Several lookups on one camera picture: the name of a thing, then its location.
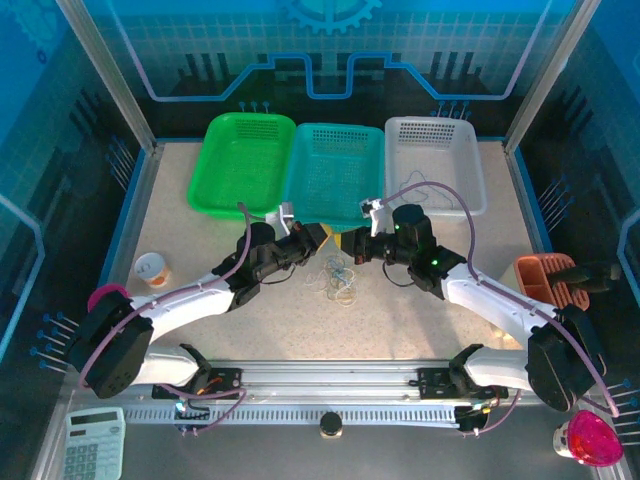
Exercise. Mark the white paper cup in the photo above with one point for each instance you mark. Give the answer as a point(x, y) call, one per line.
point(152, 270)

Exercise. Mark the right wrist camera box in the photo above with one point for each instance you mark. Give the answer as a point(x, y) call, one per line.
point(377, 215)

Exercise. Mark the magenta cup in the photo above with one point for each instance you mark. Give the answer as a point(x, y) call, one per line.
point(107, 295)

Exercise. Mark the pink dome lamp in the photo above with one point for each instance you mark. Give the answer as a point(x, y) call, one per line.
point(595, 442)

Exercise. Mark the orange beige knife holder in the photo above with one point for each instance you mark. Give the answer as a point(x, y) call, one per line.
point(540, 275)

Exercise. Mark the white plastic basket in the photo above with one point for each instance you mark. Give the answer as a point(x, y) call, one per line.
point(432, 150)

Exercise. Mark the teal plastic basket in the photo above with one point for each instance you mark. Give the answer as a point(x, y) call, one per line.
point(335, 170)

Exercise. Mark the aluminium frame post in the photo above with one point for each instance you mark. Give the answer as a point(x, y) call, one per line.
point(115, 80)
point(545, 80)

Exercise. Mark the white calculator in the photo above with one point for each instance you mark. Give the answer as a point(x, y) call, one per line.
point(95, 445)

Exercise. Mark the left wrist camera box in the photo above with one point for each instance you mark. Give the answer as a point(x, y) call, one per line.
point(282, 215)

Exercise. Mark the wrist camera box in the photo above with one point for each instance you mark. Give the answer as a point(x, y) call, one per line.
point(377, 215)
point(282, 215)

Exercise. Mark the black round knob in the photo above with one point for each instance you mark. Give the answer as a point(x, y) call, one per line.
point(331, 424)

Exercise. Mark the green plastic basket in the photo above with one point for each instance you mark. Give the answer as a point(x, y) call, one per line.
point(235, 160)

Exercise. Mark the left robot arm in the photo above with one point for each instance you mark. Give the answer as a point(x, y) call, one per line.
point(190, 300)

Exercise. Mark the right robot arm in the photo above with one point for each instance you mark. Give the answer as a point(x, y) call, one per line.
point(500, 300)

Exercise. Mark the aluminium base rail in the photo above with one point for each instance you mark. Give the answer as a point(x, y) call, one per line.
point(325, 375)

